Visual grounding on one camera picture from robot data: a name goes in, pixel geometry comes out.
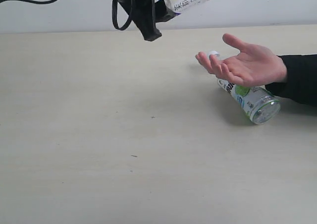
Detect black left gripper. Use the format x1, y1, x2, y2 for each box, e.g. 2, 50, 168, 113
121, 0, 175, 41

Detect black sleeved forearm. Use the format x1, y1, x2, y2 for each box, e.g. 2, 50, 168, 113
265, 55, 317, 107

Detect lime label water bottle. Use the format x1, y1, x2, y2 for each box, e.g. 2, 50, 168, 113
207, 50, 281, 125

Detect person's open hand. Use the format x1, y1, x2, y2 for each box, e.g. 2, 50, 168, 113
195, 33, 287, 87

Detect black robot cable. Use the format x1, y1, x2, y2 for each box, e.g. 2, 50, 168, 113
0, 0, 136, 31

